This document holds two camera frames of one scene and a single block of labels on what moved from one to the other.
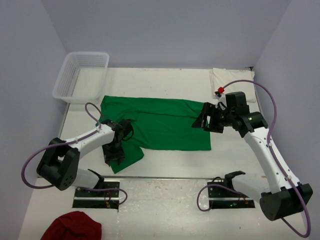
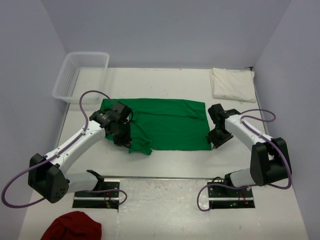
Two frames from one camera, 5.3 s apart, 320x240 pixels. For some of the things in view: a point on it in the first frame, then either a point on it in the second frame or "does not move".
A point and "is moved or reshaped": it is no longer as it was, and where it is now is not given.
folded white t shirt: x=220 y=77 does not move
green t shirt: x=158 y=124 is moved or reshaped
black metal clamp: x=98 y=199 does not move
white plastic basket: x=82 y=77 does not move
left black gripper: x=119 y=156 to x=126 y=141
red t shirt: x=73 y=225 does not move
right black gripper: x=209 y=109 to x=211 y=138
